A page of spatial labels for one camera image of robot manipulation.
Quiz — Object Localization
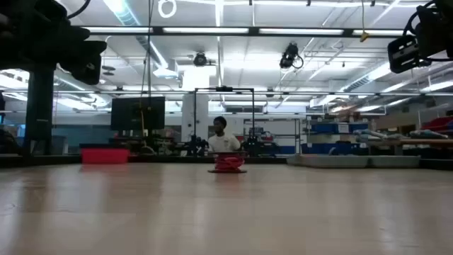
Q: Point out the black plastic cord spool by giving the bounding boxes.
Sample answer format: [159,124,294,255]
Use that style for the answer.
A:
[207,151,248,174]

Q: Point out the yellow hanging plug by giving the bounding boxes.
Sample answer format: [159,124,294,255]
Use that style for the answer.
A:
[360,0,371,43]

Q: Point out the black monitor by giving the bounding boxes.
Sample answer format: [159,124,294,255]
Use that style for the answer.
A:
[110,96,166,131]

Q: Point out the red shelf bin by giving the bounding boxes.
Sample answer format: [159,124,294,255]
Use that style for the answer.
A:
[420,116,453,132]

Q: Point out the grey wrapped bundle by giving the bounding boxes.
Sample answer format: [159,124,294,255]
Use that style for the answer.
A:
[353,129,401,141]
[410,130,449,140]

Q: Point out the wooden workbench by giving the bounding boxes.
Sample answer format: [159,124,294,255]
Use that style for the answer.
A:
[367,137,453,157]

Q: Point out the red plastic bin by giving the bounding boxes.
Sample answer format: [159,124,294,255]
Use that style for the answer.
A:
[79,142,131,165]

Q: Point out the blue storage bins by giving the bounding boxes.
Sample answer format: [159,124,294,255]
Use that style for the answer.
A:
[306,122,369,135]

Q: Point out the grey plastic tool case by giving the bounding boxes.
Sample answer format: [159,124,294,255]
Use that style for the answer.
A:
[286,154,421,169]

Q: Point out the black overhead light bar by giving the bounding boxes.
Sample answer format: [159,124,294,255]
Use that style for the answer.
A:
[70,25,408,38]

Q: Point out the person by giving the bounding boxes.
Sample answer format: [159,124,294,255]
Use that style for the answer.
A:
[207,115,242,154]

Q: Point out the black upright post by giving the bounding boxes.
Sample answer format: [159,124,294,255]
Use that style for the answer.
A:
[23,69,55,157]

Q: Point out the white hanging ring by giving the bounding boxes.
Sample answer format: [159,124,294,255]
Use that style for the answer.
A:
[157,0,178,19]

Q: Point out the black ceiling camera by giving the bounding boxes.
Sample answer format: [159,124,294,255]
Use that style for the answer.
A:
[193,52,209,67]
[279,42,304,70]

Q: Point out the black aluminium table frame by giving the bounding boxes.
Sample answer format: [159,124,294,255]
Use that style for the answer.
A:
[0,154,453,170]

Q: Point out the black gantry frame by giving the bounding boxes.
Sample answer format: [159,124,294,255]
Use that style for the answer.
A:
[193,86,256,157]

